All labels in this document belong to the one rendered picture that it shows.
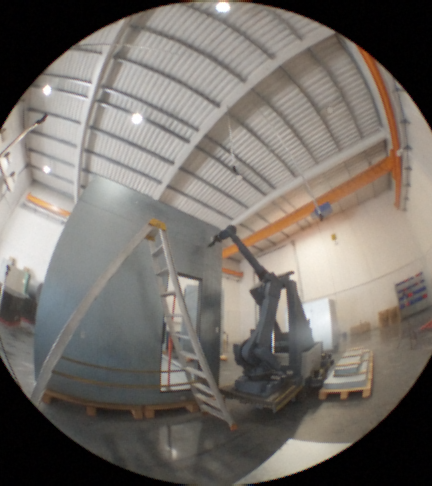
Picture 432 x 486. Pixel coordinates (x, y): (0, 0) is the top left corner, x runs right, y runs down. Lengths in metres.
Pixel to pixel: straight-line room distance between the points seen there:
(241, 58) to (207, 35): 1.44
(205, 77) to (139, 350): 7.34
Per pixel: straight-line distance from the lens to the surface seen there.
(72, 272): 2.18
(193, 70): 6.80
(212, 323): 2.63
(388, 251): 11.59
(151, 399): 2.47
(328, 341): 6.98
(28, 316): 7.06
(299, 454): 1.02
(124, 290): 2.13
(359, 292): 11.14
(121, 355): 2.18
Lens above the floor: 1.37
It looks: 30 degrees up
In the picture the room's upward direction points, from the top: 2 degrees clockwise
